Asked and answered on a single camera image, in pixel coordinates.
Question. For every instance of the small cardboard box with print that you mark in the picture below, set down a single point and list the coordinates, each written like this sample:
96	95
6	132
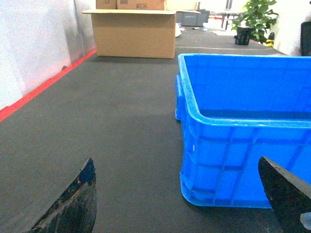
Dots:
131	4

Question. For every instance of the blue plastic crate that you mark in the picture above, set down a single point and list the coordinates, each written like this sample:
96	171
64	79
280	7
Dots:
233	110

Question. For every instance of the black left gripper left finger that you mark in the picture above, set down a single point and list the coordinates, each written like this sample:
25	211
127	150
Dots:
76	208

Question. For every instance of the green potted plant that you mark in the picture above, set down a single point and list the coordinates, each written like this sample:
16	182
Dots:
258	15

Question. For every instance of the yellow black striped bollard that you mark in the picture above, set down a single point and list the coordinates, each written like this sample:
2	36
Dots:
270	40

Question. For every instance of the large open cardboard box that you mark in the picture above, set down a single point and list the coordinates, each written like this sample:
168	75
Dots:
134	33

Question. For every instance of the black plant pot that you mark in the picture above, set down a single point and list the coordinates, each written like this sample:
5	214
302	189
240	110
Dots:
243	35

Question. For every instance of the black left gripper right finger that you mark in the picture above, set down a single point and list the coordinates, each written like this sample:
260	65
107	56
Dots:
288	195

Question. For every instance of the grey storage bin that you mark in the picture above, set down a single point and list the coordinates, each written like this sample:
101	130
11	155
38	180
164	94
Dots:
192	19

